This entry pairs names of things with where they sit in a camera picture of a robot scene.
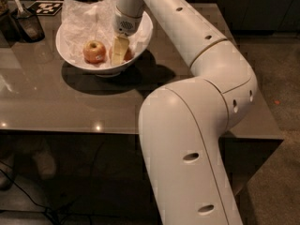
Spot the white handled utensil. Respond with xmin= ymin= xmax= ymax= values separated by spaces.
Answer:
xmin=13 ymin=0 xmax=31 ymax=19

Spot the crumpled white paper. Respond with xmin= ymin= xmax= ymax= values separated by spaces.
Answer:
xmin=60 ymin=0 xmax=141 ymax=68

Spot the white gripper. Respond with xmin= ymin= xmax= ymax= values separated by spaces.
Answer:
xmin=111 ymin=7 xmax=143 ymax=66

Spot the left red yellow apple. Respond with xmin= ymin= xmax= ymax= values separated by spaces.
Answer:
xmin=82 ymin=40 xmax=106 ymax=64

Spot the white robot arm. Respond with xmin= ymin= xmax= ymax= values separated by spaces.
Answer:
xmin=113 ymin=0 xmax=257 ymax=225

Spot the black white marker tag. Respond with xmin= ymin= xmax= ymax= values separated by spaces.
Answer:
xmin=29 ymin=1 xmax=63 ymax=16

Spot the white ceramic bowl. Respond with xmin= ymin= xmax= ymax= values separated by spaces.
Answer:
xmin=55 ymin=0 xmax=155 ymax=79

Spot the black floor cable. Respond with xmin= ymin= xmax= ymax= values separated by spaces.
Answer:
xmin=0 ymin=159 xmax=95 ymax=225

